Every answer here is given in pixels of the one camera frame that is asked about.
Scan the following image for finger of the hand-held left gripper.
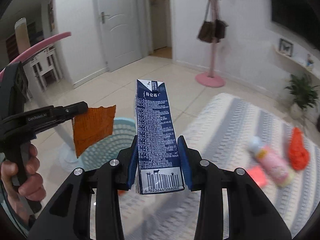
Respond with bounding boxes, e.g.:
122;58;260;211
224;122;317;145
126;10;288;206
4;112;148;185
32;118;75;134
24;102;89;126

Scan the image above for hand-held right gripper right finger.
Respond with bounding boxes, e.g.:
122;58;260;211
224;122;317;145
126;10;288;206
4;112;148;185
176;135;293;240

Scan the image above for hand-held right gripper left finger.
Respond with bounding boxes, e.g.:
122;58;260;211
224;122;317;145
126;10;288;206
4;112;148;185
27;140;138;240

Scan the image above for light blue plastic basket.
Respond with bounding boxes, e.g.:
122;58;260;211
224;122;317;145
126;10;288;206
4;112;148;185
75;117;138;172

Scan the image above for orange crinkled wrapper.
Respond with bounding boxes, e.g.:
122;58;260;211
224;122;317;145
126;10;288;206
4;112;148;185
72;104;117;158

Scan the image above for dark blue milk carton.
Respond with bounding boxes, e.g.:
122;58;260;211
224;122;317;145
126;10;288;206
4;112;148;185
132;79;186;195

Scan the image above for person's left hand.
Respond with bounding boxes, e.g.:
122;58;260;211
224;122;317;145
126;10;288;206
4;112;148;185
0;144;47;215

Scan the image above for white dining chair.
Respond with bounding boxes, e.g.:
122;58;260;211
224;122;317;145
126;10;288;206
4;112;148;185
30;55;47;92
44;47;60;83

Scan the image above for grey white striped cloth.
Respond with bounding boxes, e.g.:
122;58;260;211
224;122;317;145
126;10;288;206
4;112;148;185
120;92;313;240

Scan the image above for pink rimmed glass table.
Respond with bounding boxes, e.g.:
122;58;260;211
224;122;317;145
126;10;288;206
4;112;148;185
0;32;78;173

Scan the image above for small red packet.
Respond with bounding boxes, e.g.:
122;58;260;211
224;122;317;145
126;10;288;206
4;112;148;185
247;166;267;188

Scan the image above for dark wooden cabinet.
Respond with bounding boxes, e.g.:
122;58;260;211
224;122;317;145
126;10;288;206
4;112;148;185
5;21;35;55

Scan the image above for tall beige cylinder appliance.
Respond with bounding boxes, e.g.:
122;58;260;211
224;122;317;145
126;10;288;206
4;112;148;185
14;17;30;55

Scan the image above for pink plastic bottle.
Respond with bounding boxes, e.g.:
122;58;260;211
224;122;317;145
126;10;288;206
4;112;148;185
249;136;292;187

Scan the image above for white door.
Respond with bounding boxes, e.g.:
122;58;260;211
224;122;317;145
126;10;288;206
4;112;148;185
96;0;143;72

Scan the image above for pink coat rack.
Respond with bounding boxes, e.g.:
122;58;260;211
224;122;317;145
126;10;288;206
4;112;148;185
195;0;227;88

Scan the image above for orange mesh bag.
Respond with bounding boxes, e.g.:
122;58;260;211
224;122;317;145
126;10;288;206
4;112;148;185
288;127;310;171

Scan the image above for brown hanging bag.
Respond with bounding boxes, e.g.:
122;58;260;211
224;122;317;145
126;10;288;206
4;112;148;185
197;0;217;43

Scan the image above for green potted plant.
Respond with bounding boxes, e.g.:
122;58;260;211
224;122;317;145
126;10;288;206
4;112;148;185
285;74;319;119

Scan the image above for black hanging bag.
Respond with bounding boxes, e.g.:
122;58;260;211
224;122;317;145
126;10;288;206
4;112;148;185
215;0;228;43

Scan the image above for hallway door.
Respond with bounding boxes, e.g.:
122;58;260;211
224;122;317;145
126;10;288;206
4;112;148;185
152;0;168;50

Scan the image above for framed butterfly picture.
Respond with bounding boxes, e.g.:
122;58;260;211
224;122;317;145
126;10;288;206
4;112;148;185
279;38;293;56

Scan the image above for white curved wall shelf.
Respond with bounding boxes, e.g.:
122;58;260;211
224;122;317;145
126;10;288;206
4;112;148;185
272;45;320;77

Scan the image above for black wall television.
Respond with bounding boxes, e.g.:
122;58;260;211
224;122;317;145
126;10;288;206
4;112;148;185
268;0;320;53

